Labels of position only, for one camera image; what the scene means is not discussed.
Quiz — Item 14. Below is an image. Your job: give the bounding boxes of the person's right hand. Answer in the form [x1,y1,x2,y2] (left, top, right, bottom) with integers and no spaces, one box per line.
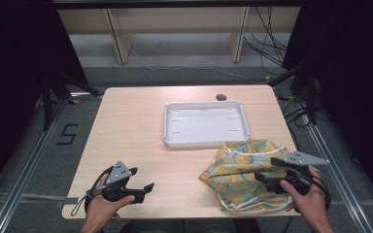
[280,172,328,225]

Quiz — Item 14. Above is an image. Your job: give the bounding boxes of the grey floor tape strip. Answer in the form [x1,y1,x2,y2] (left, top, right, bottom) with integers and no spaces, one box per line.
[0,192,80,209]

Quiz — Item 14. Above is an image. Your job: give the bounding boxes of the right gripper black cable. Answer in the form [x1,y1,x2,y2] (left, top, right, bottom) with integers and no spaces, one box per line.
[309,166,333,212]

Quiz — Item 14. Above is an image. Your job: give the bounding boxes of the light wooden desk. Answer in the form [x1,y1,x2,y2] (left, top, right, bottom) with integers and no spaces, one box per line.
[57,0,301,65]

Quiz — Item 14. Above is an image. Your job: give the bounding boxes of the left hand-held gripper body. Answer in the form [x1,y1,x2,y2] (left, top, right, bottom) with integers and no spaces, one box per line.
[101,160,139,203]

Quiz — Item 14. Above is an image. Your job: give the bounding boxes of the floral yellow green cloth bag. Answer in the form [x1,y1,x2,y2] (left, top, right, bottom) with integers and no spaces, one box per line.
[198,139,320,214]

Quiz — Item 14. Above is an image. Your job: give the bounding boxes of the bundle of black floor cables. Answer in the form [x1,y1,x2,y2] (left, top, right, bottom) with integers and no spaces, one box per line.
[243,6,288,76]

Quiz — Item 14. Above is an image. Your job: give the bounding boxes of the person's left hand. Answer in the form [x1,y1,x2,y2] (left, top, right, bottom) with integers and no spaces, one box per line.
[83,182,137,228]

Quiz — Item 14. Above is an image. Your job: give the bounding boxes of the aluminium floor rail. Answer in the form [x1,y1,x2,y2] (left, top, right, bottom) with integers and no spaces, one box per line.
[0,92,105,233]
[298,105,373,233]

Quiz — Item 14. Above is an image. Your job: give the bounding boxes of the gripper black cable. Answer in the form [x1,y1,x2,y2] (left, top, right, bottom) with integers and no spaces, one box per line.
[309,166,333,212]
[70,165,115,217]

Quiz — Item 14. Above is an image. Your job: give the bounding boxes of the white floor cable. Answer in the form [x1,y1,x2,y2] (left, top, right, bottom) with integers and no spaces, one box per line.
[130,48,267,84]

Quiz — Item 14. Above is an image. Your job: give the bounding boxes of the white plastic tray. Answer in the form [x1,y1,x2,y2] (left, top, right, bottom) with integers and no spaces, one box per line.
[162,100,251,150]

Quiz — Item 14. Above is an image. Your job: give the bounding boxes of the black curtain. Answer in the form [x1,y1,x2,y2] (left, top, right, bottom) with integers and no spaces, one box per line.
[281,0,373,213]
[0,0,89,208]

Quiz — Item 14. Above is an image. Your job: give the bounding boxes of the black tape floor mark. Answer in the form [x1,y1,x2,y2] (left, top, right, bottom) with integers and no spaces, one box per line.
[55,123,80,146]

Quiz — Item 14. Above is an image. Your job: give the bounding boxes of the black metal stand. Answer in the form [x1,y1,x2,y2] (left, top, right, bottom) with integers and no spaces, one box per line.
[41,68,102,131]
[267,57,319,126]

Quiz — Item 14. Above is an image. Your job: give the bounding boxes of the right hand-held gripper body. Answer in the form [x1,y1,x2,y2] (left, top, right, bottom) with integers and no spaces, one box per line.
[283,150,331,196]

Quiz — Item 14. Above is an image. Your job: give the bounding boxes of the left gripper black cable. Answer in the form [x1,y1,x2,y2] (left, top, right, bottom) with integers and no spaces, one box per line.
[70,165,115,217]

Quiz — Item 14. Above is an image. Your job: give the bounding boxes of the black cables beside table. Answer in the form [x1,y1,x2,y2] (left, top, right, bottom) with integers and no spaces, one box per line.
[277,94,319,129]

